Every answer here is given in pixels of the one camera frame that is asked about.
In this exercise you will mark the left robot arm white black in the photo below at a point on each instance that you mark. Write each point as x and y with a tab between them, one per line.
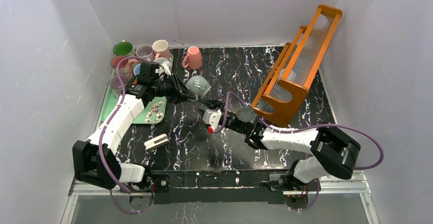
94	159

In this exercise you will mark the lavender ribbed mug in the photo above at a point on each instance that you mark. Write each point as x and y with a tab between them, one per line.
146	52

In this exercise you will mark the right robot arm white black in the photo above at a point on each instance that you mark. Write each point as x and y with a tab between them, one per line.
332	152

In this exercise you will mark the salmon upside-down mug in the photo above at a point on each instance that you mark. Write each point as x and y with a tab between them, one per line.
165	63

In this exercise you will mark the white black small device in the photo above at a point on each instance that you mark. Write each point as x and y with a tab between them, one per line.
156	142

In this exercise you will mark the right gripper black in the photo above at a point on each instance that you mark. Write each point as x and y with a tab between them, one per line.
221	110

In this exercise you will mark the grey upside-down mug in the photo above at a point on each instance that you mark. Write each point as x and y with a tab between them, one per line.
199	86

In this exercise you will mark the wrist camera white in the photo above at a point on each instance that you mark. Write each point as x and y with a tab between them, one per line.
165	69
212	119

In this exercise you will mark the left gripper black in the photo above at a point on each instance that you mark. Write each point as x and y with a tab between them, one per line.
176	87

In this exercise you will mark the orange wooden dish rack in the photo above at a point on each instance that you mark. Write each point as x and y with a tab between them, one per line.
289	80

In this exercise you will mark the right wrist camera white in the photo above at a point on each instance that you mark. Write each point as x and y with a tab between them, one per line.
212	119

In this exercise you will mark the green floral serving tray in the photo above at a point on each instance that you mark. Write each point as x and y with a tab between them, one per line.
152	114

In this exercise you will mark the pinkish mug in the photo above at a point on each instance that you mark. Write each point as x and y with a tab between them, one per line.
116	88

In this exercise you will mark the cream cartoon mug green interior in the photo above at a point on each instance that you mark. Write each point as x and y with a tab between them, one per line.
124	48

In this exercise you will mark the pink patterned mug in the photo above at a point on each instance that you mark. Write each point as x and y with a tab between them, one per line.
124	65

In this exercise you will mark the pink upside-down mug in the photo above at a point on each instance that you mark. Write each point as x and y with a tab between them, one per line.
193	58

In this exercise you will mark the light blue upside-down mug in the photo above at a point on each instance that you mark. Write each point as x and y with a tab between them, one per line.
136	69

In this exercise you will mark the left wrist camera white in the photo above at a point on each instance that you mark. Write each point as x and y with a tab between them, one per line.
165	69

